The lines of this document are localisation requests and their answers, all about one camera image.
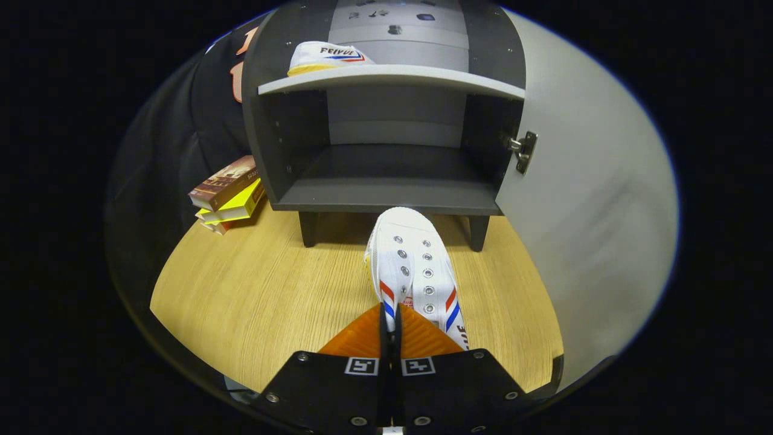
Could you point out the dark grey shoe cabinet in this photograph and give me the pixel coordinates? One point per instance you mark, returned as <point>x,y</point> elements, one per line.
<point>386,193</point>

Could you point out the brown book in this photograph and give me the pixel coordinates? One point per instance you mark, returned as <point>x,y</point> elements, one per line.
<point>223,181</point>

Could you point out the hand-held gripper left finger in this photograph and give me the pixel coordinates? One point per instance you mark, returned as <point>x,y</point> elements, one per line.
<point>326,386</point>

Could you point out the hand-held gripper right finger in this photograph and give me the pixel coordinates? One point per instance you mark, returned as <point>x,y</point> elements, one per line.
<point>459,386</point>

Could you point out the white striped canvas shoe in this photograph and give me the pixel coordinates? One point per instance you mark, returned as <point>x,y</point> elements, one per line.
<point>410,254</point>
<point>320,57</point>

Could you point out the metal door hinge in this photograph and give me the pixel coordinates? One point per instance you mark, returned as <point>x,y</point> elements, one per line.
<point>524,151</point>

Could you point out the black backdrop cloth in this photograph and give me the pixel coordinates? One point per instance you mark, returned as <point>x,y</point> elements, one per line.
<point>163,139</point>

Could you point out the yellow book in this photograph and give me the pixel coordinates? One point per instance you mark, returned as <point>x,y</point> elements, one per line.
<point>241,205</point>

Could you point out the beige shoe cabinet door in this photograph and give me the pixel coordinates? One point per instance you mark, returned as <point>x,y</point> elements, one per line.
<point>592,181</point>

